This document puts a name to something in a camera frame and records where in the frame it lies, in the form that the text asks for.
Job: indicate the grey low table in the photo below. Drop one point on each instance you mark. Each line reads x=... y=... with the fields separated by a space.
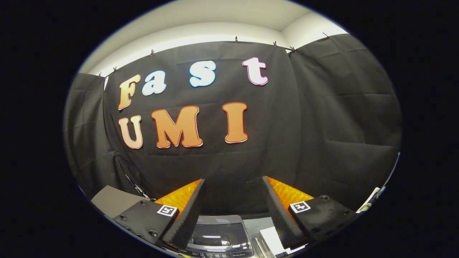
x=111 y=200

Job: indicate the white box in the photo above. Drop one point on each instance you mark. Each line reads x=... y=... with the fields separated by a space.
x=270 y=240

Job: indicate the dark washing machine lid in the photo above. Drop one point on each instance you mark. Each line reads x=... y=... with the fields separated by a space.
x=218 y=233

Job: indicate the grey washing machine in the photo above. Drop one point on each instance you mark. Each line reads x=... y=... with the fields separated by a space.
x=229 y=253

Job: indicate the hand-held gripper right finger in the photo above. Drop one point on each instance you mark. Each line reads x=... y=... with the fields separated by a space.
x=281 y=218

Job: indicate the row of black clips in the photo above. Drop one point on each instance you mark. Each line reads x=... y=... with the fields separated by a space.
x=236 y=39

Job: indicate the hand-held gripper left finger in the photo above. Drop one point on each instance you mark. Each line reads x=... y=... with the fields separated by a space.
x=186 y=218

